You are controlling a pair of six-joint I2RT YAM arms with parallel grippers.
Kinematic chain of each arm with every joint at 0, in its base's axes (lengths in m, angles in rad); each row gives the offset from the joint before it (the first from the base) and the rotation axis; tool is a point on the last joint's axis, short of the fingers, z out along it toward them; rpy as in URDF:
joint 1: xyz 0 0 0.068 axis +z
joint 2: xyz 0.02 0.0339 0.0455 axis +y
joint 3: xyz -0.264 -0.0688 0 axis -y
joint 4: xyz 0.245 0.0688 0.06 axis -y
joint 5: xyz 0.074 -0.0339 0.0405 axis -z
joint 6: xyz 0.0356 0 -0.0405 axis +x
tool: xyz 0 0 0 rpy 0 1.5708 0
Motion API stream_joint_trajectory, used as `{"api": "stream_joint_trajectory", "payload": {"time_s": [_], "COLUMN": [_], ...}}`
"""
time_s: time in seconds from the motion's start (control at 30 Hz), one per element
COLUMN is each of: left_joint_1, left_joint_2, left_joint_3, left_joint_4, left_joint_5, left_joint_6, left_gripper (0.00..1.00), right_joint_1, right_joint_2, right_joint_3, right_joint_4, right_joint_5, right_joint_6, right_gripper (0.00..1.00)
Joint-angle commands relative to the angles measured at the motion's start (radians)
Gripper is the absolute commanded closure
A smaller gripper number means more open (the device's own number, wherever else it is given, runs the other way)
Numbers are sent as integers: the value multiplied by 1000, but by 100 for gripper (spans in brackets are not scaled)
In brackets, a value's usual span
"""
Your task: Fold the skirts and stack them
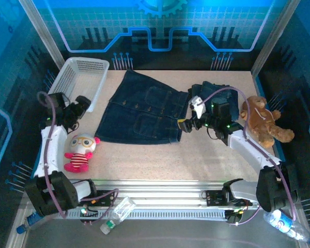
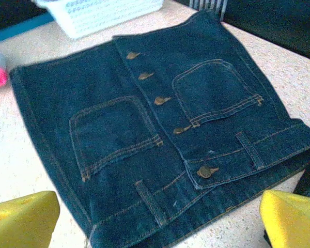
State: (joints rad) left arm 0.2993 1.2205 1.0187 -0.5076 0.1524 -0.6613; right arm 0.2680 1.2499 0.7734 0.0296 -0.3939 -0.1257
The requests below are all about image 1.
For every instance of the dark denim skirt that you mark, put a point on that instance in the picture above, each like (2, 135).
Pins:
(234, 106)
(139, 111)

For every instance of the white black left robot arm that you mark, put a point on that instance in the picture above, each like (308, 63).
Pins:
(58, 147)

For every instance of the white plastic mesh basket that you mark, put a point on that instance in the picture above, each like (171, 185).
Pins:
(85, 82)

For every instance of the white pink plush doll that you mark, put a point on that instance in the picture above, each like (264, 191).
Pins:
(82, 144)

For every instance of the brown teddy bear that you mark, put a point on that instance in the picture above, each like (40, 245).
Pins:
(263, 121)

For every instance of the black controller board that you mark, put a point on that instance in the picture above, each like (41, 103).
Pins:
(232, 216)

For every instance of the clear bottle green cap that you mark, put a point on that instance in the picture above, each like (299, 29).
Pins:
(124, 206)

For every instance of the blue label water bottle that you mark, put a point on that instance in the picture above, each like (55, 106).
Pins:
(281, 223)
(28, 224)

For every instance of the aluminium frame rail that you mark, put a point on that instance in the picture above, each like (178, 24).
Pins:
(157, 188)

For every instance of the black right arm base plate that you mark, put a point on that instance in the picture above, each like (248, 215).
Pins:
(214, 197)

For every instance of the aluminium frame post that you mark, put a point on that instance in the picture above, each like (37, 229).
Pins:
(273, 36)
(41, 32)

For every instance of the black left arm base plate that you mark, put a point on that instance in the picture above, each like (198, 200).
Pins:
(111, 202)

